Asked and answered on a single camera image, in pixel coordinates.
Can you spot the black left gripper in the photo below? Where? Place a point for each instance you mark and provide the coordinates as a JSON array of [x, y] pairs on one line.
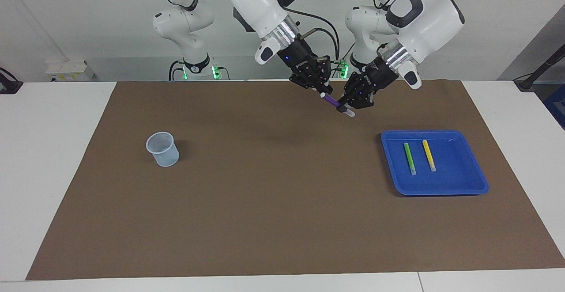
[[375, 75]]

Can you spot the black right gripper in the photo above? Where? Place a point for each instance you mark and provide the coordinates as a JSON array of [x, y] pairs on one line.
[[304, 64]]

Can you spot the purple pen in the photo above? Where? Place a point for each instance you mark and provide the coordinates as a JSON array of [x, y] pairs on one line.
[[331, 101]]

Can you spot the green pen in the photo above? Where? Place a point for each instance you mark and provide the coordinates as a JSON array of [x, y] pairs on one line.
[[409, 159]]

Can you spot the yellow pen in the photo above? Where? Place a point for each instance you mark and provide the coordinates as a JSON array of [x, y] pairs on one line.
[[429, 156]]

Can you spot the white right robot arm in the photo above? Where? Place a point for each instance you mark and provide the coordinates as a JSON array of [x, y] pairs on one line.
[[256, 5]]

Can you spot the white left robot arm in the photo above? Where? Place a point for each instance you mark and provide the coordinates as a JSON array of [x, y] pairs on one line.
[[428, 22]]

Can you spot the blue plastic tray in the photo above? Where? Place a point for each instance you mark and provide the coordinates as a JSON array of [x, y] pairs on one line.
[[454, 177]]

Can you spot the brown table mat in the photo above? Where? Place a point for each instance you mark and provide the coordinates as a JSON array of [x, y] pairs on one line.
[[282, 217]]

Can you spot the pale blue mesh pen cup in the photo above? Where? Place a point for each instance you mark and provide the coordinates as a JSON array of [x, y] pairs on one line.
[[165, 155]]

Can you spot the black stand pole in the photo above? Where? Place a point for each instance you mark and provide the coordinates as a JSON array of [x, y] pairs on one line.
[[536, 73]]

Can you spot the blue crate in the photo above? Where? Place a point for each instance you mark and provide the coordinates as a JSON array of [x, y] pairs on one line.
[[558, 106]]

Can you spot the white wall socket box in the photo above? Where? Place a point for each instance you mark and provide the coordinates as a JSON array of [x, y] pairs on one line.
[[70, 71]]

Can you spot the black clamp mount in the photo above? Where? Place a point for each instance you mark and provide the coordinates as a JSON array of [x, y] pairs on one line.
[[9, 86]]

